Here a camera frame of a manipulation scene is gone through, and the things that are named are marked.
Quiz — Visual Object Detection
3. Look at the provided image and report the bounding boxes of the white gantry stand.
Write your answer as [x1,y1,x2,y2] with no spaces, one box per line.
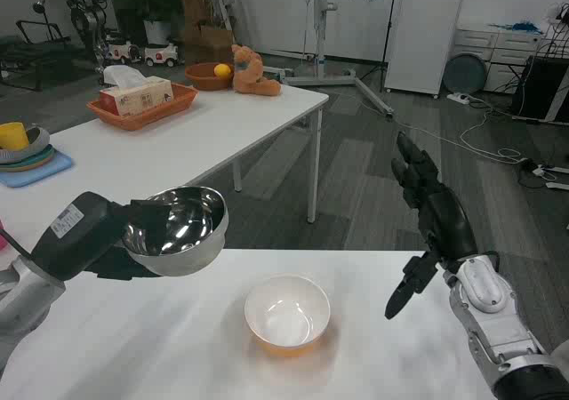
[283,0,396,117]

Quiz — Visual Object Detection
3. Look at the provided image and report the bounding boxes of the white floor cable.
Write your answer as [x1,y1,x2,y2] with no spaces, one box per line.
[390,104,522,164]

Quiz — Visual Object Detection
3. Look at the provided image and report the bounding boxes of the orange rectangular tray basket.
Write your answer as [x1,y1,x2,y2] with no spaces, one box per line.
[86,83,200,132]

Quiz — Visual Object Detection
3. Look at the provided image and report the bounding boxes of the black tripod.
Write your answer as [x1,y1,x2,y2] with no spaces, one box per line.
[358,0,402,92]

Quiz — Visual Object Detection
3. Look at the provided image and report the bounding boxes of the orange teddy bear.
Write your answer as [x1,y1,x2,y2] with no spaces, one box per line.
[230,44,283,97]

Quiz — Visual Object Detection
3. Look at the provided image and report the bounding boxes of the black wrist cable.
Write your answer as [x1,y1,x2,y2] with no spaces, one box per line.
[0,226,33,258]

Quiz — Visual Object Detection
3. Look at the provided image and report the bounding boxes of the shiny metal bowl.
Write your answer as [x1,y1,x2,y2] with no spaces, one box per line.
[122,186,230,278]

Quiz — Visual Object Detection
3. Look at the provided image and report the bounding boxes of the white tall cabinet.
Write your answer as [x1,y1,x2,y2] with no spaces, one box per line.
[383,0,466,100]

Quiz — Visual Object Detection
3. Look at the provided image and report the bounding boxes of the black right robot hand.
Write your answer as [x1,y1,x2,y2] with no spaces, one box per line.
[384,131,479,321]

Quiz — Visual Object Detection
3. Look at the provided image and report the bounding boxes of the yellow plastic cup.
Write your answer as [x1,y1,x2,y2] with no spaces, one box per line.
[0,122,30,152]

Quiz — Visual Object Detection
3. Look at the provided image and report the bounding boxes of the white toy car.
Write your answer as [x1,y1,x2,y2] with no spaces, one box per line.
[105,39,144,66]
[143,41,180,68]

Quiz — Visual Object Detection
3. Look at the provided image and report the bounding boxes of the black computer case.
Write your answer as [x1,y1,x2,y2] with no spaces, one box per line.
[510,54,569,124]

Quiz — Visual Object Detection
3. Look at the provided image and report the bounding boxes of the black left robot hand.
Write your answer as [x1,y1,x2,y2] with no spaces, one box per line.
[30,190,175,282]

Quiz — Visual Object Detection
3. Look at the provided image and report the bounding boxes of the black treadmill frame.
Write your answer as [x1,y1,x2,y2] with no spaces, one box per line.
[0,19,73,92]

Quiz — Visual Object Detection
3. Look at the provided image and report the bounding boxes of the tissue box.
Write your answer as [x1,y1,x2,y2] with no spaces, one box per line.
[99,64,174,117]

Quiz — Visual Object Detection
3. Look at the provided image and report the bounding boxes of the brown cardboard boxes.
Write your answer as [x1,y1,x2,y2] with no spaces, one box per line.
[180,0,236,67]

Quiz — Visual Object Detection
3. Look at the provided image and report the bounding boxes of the white plant pot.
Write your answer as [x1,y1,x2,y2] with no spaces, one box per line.
[142,19,172,47]

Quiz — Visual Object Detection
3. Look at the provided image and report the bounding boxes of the power strip with plugs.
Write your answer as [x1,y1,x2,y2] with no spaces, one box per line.
[518,156,569,192]

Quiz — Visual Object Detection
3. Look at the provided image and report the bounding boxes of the white drawer cabinet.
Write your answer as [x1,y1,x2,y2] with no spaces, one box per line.
[452,27,547,93]

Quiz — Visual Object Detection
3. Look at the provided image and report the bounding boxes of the round orange basket bowl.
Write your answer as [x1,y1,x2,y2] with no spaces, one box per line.
[184,61,235,92]

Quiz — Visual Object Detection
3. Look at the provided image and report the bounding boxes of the background humanoid robot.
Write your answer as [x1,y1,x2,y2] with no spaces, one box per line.
[63,0,111,76]

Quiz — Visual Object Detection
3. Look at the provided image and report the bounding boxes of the round grey disc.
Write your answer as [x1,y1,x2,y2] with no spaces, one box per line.
[444,52,489,96]

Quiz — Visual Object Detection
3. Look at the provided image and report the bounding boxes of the stack of coloured plates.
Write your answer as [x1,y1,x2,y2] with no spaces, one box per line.
[0,144,57,173]

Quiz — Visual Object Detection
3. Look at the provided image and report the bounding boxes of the orange bowl white inside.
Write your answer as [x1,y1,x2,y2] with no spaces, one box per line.
[243,274,332,358]

